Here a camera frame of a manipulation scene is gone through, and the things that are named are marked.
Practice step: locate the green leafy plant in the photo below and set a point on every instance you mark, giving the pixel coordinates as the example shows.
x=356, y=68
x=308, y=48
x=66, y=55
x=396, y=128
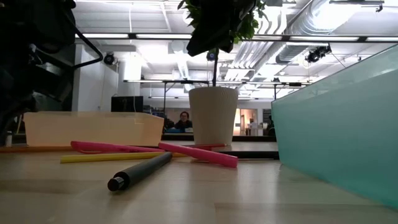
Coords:
x=248, y=26

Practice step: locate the silver ventilation duct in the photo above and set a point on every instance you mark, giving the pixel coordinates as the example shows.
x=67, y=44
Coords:
x=311, y=18

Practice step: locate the green translucent plastic tray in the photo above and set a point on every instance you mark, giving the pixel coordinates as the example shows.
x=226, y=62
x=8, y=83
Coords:
x=342, y=124

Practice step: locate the white ribbed plant pot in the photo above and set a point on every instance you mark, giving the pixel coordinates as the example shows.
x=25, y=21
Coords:
x=213, y=115

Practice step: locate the pink pen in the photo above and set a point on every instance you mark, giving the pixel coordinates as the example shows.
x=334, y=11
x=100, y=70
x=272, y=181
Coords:
x=102, y=146
x=202, y=155

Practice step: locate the orange translucent plastic tray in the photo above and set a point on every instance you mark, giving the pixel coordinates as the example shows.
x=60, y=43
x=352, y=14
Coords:
x=93, y=129

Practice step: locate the ceiling light strip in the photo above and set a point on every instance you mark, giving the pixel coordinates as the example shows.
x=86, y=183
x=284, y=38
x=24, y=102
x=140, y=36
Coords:
x=323, y=38
x=140, y=35

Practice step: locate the person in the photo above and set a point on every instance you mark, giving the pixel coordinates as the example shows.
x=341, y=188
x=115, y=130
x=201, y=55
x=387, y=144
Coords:
x=184, y=119

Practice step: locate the black monitor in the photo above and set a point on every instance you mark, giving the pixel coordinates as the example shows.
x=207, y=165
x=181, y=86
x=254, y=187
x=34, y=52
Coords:
x=127, y=104

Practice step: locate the black aluminium table frame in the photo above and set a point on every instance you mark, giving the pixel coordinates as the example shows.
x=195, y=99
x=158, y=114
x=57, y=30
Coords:
x=248, y=138

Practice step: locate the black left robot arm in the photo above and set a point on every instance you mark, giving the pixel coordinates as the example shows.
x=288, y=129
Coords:
x=31, y=31

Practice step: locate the black ceiling spotlight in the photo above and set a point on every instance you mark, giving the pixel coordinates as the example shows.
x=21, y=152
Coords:
x=109, y=58
x=317, y=53
x=211, y=57

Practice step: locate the yellow pencil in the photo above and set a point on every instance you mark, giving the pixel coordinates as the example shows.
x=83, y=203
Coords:
x=93, y=158

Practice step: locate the thick black pen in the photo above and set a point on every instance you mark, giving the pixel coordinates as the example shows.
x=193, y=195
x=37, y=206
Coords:
x=140, y=170

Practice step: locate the small white post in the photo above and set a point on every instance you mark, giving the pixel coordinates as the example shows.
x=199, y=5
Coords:
x=8, y=140

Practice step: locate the black background frame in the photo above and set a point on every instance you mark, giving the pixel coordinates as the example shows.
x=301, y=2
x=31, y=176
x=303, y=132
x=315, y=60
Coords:
x=174, y=81

